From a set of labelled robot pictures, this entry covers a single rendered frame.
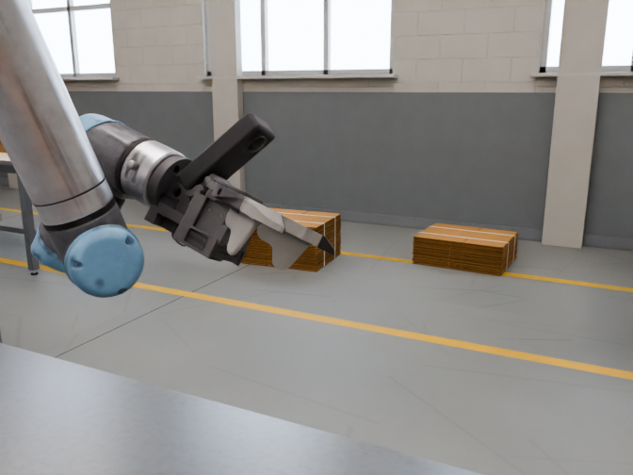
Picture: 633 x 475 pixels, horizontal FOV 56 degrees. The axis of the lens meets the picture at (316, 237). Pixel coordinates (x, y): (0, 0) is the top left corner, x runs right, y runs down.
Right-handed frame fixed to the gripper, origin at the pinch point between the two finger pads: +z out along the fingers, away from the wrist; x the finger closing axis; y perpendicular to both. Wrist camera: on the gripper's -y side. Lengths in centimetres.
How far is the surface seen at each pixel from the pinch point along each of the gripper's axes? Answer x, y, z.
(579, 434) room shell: -190, 22, 50
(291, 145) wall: -454, -64, -255
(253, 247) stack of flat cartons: -323, 30, -174
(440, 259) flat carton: -365, -22, -59
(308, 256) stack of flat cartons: -324, 18, -134
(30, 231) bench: -243, 85, -288
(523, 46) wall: -407, -203, -85
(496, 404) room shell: -200, 29, 20
